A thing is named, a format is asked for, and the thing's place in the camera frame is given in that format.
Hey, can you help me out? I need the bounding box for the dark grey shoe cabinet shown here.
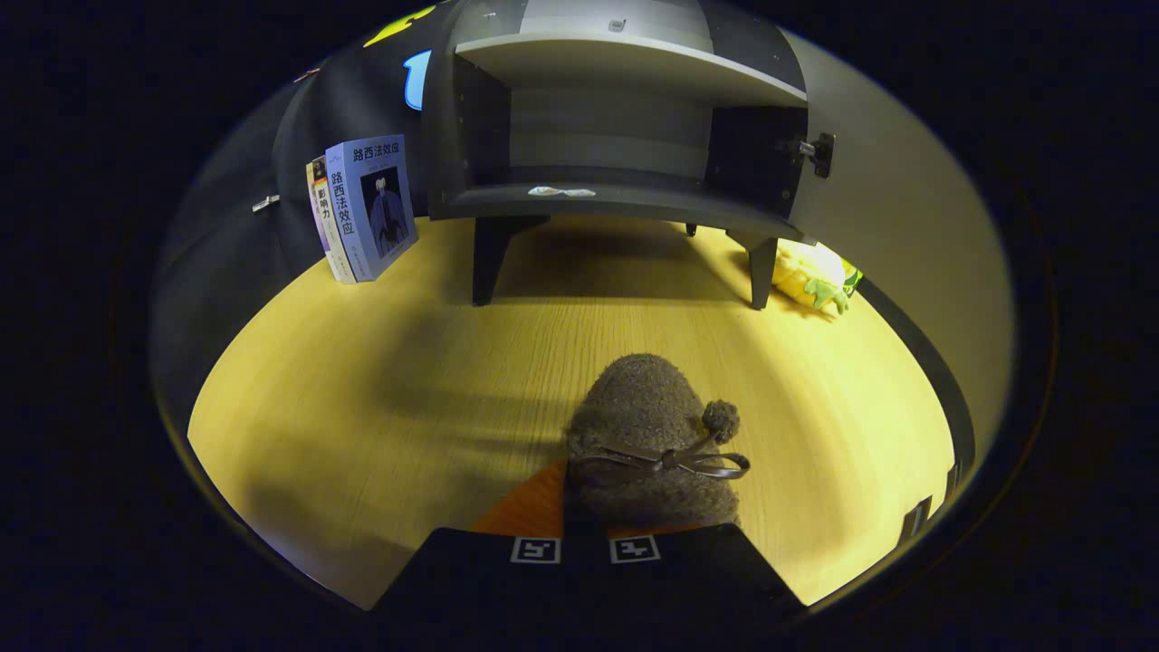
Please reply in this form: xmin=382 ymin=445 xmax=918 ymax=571
xmin=418 ymin=0 xmax=838 ymax=311

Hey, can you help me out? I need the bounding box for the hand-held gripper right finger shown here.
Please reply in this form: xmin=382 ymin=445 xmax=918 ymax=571
xmin=584 ymin=521 xmax=809 ymax=617

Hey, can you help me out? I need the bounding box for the black backdrop cloth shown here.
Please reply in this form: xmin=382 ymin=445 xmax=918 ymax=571
xmin=149 ymin=0 xmax=454 ymax=427

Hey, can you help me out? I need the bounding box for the white spine book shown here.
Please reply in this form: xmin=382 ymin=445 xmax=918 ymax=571
xmin=305 ymin=156 xmax=358 ymax=285

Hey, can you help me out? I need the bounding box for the blue book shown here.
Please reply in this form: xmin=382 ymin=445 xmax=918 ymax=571
xmin=324 ymin=134 xmax=419 ymax=283

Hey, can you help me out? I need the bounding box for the yellow plush toy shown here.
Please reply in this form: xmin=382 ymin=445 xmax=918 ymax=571
xmin=770 ymin=238 xmax=864 ymax=316

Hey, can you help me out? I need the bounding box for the brown fuzzy shoe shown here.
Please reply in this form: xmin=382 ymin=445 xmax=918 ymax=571
xmin=563 ymin=353 xmax=752 ymax=537

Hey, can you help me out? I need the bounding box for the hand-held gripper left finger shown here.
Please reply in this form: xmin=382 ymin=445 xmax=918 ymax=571
xmin=373 ymin=457 xmax=588 ymax=617

